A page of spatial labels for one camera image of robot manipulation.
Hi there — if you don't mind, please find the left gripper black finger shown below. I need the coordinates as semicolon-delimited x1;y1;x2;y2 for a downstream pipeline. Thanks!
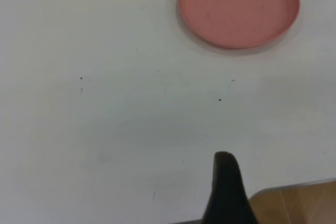
201;151;259;224

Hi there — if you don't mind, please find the pink round plate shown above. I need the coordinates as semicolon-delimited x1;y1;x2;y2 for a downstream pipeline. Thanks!
177;0;301;50

